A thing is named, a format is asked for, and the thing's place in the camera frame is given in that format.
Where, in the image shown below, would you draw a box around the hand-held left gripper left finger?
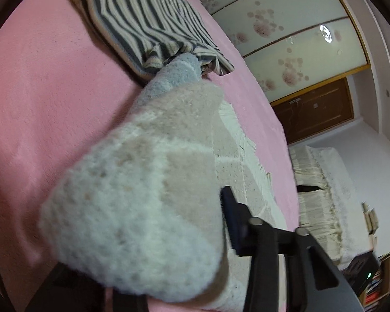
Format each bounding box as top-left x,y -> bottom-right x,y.
24,262 -> 149,312

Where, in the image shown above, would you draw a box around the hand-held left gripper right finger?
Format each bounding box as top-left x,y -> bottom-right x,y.
220,186 -> 365,312

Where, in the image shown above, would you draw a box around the fluffy grey beige blanket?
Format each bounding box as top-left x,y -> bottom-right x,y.
39,54 -> 288,312

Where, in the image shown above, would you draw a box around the cream ruffled furniture cover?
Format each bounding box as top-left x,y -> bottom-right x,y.
289,146 -> 378,269

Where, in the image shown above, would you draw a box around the brown wooden door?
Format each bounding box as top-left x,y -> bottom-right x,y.
271,77 -> 355,145

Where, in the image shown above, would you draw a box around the black device with green light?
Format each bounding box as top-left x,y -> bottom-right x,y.
341,252 -> 383,297

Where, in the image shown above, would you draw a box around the wooden bookshelf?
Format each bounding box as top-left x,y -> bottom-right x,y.
357,243 -> 390,312

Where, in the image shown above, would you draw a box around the pink plush blanket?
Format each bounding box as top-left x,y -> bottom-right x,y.
0,0 -> 301,312

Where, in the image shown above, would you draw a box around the floral sliding door wardrobe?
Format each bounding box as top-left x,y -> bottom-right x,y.
182,0 -> 372,105

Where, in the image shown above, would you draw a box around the striped folded cloth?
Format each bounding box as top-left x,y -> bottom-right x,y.
68,0 -> 235,82

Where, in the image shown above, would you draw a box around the small beige wall fixture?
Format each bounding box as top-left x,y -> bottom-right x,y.
362,201 -> 380,235

